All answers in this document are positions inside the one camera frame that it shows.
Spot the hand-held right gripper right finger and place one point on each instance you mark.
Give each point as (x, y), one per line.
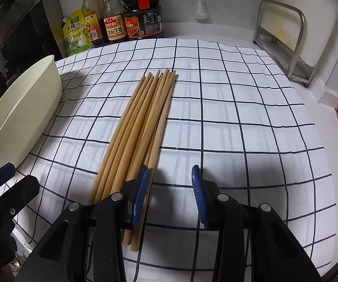
(199, 195)

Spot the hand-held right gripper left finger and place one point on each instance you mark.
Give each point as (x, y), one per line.
(139, 195)

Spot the cream round bowl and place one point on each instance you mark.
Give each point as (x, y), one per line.
(25, 102)

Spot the pile of wooden chopsticks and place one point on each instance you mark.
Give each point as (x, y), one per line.
(145, 114)

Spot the white black-grid cloth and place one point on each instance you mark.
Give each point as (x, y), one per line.
(230, 123)

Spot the black range hood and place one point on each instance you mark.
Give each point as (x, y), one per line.
(25, 29)

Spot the steel cutting board rack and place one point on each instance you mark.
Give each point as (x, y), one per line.
(299, 79)

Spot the yellow-green seasoning pouch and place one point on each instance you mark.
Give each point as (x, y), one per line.
(76, 35)

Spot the slim dark soy sauce bottle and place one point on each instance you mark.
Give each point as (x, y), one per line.
(114, 26)

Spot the yellow-cap vinegar bottle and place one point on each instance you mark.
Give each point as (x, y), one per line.
(94, 26)

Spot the white cutting board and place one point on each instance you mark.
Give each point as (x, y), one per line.
(318, 20)

